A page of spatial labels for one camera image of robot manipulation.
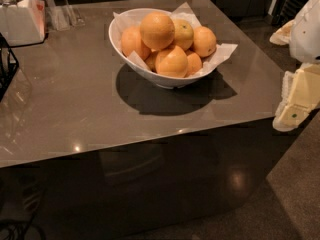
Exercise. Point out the white paper liner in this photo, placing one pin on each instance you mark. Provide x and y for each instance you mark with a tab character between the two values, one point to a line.
186	13

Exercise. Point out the small hidden orange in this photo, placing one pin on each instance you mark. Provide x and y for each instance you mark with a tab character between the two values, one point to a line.
150	61

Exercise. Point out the dark chair in background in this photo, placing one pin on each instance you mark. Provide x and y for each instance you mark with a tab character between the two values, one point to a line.
282	11

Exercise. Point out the white box with red print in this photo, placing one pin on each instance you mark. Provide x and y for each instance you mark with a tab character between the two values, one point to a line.
22	22

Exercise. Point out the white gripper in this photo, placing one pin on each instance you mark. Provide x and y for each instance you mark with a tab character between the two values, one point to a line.
306	34

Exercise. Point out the black wire rack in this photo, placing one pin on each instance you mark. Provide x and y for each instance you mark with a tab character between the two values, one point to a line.
8	65

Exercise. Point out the front right small orange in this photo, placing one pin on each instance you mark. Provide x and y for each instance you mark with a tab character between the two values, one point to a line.
194	63

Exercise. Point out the clear acrylic stand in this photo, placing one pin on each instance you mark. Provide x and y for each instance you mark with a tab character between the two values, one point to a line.
62	17

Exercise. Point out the white ceramic bowl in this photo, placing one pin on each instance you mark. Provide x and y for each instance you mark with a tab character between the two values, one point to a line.
133	17

